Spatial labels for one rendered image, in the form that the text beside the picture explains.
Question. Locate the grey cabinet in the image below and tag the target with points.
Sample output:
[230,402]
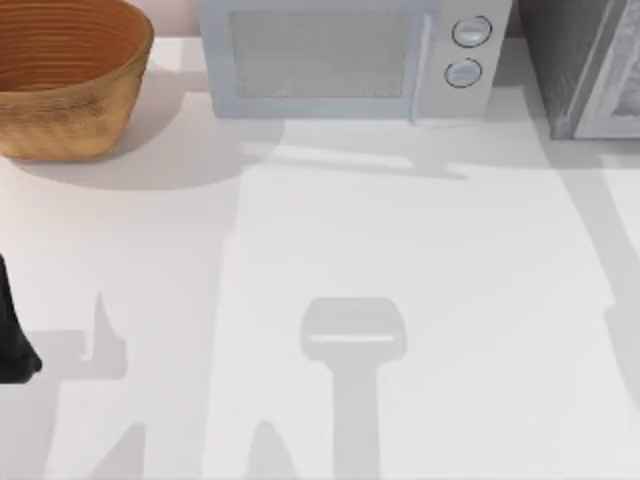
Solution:
[565,65]

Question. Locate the microwave oven door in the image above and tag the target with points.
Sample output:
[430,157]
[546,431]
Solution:
[320,55]

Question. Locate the pale microwave oven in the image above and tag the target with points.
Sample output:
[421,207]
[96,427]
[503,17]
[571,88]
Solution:
[465,102]

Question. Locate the brown woven basket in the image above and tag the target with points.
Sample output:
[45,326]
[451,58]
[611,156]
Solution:
[70,115]

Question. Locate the round microwave knob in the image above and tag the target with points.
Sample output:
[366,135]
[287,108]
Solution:
[463,73]
[470,30]

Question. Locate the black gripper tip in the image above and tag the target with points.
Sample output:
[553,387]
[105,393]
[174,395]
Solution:
[12,345]

